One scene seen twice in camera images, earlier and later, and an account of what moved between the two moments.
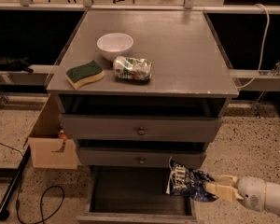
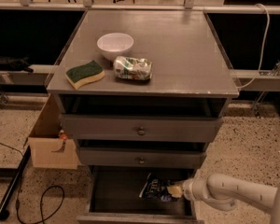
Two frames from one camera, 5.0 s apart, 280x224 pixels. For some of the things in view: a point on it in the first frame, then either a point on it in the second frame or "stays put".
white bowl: (113, 45) stays put
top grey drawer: (85, 128) stays put
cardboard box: (48, 149) stays put
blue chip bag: (185, 181) → (155, 188)
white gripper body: (251, 192) → (189, 189)
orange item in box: (63, 136) stays put
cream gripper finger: (224, 179) → (179, 183)
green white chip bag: (132, 69) stays put
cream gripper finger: (225, 192) → (175, 190)
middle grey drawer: (138, 158) stays put
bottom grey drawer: (134, 195) stays put
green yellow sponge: (80, 76) stays put
